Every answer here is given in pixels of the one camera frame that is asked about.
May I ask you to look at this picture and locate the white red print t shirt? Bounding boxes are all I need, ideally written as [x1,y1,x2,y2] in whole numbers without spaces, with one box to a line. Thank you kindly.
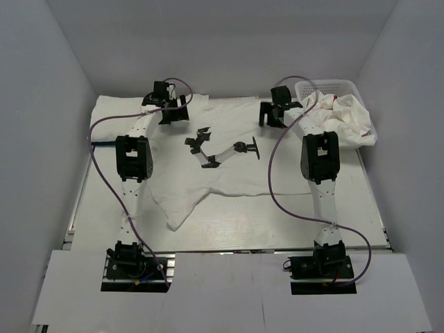
[301,91,377,149]

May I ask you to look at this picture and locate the folded white t shirt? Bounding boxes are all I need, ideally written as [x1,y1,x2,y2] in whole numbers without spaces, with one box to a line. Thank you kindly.
[88,94,150,143]

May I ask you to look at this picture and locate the white robot print t shirt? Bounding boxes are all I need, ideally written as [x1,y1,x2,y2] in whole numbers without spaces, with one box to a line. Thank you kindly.
[148,94,310,231]

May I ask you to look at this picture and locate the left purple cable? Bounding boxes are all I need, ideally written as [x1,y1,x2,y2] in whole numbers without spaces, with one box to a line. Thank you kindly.
[85,77,194,291]

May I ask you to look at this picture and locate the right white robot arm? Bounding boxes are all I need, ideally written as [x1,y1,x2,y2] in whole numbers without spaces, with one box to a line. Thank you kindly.
[259,85,346,277]

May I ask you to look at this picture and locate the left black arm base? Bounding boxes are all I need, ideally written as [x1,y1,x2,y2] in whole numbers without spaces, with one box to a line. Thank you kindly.
[101,255,169,293]

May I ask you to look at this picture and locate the white plastic basket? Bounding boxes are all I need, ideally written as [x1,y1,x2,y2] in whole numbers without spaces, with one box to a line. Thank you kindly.
[295,79,377,135]

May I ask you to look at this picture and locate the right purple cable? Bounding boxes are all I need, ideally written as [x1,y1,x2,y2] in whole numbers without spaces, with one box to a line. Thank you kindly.
[267,75,374,286]

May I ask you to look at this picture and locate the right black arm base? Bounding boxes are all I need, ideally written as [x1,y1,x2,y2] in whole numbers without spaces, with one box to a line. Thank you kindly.
[282,255,357,296]

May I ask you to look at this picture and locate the purple cable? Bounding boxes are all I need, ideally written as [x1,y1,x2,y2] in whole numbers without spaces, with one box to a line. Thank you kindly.
[85,77,194,291]
[267,75,374,286]

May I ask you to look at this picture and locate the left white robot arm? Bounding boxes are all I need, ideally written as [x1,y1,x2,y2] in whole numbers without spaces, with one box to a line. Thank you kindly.
[115,78,189,248]

